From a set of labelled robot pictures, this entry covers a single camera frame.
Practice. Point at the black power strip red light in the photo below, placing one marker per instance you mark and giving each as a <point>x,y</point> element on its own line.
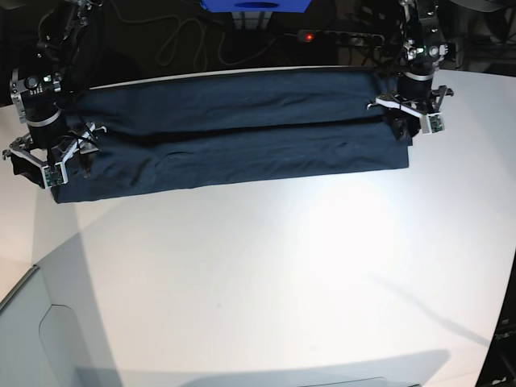
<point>344,38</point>

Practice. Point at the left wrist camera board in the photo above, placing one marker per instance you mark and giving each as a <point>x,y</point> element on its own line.
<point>432,123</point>

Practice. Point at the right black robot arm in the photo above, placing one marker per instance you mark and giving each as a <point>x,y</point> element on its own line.
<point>45,91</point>

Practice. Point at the dark blue T-shirt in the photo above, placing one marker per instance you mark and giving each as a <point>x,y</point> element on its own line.
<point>232,128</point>

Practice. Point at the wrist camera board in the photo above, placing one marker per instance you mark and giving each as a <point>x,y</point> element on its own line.
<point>55,176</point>
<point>432,123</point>

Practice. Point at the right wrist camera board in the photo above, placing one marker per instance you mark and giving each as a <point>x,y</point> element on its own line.
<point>55,176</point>

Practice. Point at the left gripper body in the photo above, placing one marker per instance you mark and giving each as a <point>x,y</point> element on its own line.
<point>421,108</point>

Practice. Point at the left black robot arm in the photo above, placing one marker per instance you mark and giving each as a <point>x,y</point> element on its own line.
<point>421,49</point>

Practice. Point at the blue plastic box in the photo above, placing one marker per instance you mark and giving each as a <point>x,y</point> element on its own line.
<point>290,6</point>

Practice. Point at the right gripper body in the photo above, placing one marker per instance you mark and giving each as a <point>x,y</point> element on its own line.
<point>63,151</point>

